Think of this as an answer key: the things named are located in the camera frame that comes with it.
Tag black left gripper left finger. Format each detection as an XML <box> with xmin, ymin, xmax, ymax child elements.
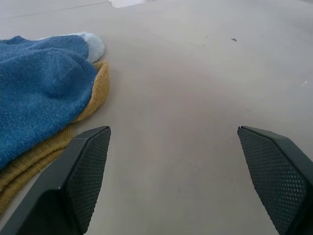
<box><xmin>0</xmin><ymin>125</ymin><xmax>112</xmax><ymax>235</ymax></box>

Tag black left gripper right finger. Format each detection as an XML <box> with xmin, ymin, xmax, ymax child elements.
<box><xmin>237</xmin><ymin>125</ymin><xmax>313</xmax><ymax>235</ymax></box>

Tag mustard yellow sock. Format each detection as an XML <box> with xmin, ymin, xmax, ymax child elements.
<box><xmin>0</xmin><ymin>60</ymin><xmax>110</xmax><ymax>215</ymax></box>

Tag blue sock with light toe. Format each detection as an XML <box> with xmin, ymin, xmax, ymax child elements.
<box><xmin>0</xmin><ymin>31</ymin><xmax>105</xmax><ymax>170</ymax></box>

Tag white tape strip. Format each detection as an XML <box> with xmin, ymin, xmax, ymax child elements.
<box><xmin>109</xmin><ymin>0</ymin><xmax>144</xmax><ymax>9</ymax></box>

